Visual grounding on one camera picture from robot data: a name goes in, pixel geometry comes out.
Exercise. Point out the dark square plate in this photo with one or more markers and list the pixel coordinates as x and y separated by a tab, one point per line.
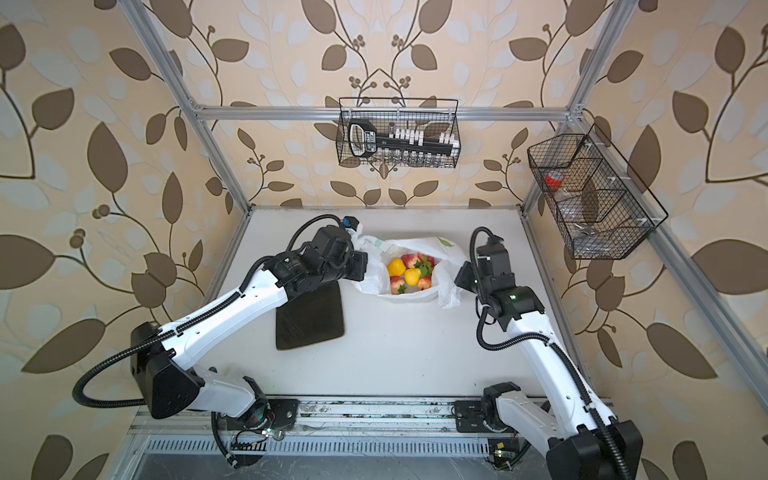
310	319

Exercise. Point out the black tool in basket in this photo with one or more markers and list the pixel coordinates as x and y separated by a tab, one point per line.
364	141

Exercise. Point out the red fake apple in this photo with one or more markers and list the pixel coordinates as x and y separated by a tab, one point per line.
410	261

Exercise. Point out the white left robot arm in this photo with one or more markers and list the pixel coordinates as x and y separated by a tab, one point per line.
166	373

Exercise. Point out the black wire basket back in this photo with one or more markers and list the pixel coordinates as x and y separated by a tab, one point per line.
433	115

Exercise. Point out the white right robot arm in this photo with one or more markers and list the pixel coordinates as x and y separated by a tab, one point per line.
579	436

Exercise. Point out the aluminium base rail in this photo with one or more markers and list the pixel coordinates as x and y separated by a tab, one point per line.
398	416

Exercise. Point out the black wire basket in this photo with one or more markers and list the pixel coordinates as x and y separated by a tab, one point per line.
433	115
604	209

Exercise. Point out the white plastic bag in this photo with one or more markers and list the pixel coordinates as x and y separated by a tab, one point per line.
449	258

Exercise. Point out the black wire basket right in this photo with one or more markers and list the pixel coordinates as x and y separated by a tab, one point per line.
604	209

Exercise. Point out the yellow fake pear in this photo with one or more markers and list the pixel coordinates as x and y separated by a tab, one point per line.
412	276

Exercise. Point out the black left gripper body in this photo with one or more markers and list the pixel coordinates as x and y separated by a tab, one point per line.
349	265

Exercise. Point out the red fake strawberry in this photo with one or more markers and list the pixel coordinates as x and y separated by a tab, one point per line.
425	283

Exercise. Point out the yellow fake lemon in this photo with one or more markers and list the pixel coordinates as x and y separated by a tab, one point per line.
396	268

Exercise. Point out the green fake leaves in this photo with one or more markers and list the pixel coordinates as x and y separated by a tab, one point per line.
425	264

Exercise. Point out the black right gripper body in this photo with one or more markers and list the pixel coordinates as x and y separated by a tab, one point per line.
462	279

